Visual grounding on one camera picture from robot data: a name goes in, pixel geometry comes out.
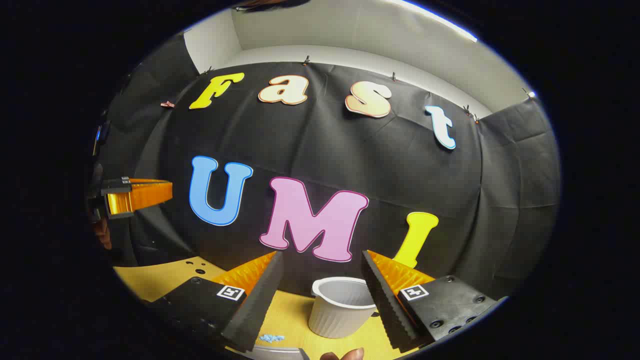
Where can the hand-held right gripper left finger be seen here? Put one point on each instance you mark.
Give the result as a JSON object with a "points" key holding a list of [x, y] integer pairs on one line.
{"points": [[260, 310]]}

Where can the wooden desktop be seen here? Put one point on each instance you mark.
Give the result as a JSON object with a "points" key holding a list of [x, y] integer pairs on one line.
{"points": [[150, 280]]}

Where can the light blue paper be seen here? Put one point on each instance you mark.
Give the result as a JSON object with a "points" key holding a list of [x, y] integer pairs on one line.
{"points": [[272, 338]]}

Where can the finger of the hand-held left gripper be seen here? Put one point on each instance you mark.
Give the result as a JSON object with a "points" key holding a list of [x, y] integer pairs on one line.
{"points": [[115, 188], [145, 197]]}

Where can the black backdrop cloth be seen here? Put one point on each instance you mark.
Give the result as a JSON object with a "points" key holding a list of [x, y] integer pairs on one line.
{"points": [[350, 150]]}

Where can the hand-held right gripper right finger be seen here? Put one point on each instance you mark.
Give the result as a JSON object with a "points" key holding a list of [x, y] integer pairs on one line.
{"points": [[385, 310]]}

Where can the white ribbed garbage bin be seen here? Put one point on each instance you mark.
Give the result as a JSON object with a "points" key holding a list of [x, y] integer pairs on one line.
{"points": [[335, 315]]}

